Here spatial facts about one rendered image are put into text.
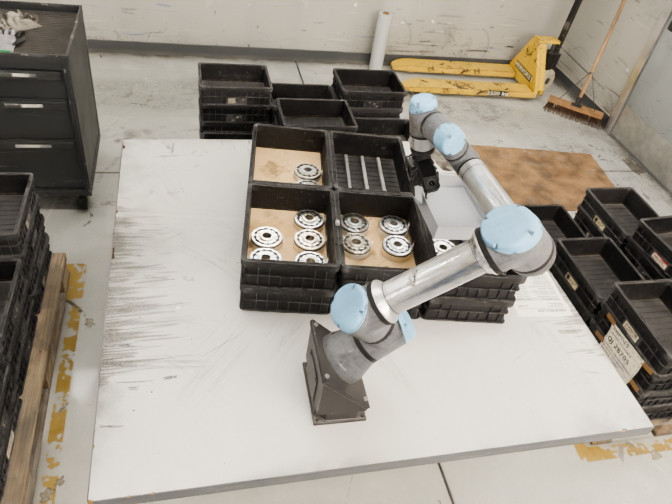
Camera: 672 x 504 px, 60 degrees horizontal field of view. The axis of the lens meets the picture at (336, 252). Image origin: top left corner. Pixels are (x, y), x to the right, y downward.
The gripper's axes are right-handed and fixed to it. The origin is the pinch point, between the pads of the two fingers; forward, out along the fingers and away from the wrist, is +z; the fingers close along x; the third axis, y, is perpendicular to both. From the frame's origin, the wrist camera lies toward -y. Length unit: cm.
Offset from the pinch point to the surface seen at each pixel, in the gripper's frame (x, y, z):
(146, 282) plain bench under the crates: 91, 13, 17
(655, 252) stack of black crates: -124, 21, 86
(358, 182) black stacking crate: 9, 46, 24
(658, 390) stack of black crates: -85, -39, 92
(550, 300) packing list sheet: -44, -14, 49
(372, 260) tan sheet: 17.2, 1.5, 21.3
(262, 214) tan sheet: 49, 29, 14
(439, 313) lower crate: 0.3, -16.7, 34.9
